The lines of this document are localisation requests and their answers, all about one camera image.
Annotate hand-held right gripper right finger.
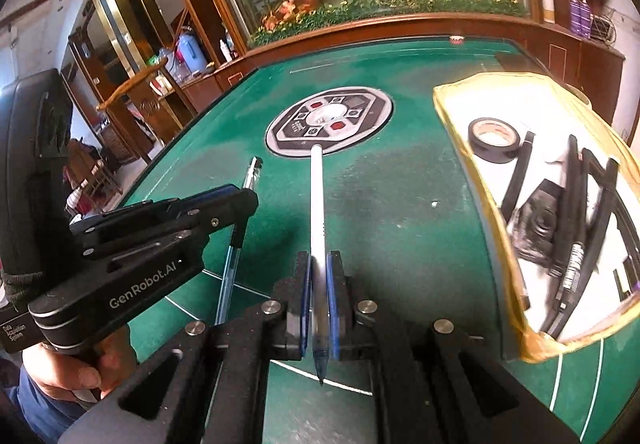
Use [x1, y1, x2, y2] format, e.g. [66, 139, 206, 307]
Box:
[327, 251, 586, 444]

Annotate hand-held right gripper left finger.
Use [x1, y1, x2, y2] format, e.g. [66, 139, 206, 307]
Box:
[60, 251, 313, 444]

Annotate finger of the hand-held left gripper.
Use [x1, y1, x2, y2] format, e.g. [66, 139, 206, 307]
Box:
[80, 188, 261, 261]
[69, 183, 242, 236]

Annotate clear ballpoint pen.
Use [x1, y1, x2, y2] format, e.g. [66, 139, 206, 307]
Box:
[214, 156, 265, 327]

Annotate white pen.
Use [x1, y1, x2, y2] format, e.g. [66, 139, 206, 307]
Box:
[307, 145, 331, 387]

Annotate black pen with barcode label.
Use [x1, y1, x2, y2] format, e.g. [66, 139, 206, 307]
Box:
[555, 149, 598, 310]

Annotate black marker with purple cap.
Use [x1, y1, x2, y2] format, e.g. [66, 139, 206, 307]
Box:
[617, 269, 640, 302]

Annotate person's left hand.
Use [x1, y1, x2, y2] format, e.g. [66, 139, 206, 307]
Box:
[22, 325, 138, 399]

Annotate wooden chair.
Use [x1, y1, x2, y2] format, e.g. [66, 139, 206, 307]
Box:
[97, 59, 198, 160]

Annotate blue water jug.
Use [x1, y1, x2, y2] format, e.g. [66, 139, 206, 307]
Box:
[172, 31, 208, 75]

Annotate round table control panel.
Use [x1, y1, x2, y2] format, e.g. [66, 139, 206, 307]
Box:
[264, 86, 395, 160]

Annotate small black device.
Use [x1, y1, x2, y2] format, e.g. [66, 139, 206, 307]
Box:
[507, 179, 563, 267]

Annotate black tape roll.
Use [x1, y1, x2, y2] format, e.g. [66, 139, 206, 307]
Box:
[467, 117, 523, 164]

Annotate wire basket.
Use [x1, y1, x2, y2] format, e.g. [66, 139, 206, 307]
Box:
[592, 11, 626, 45]

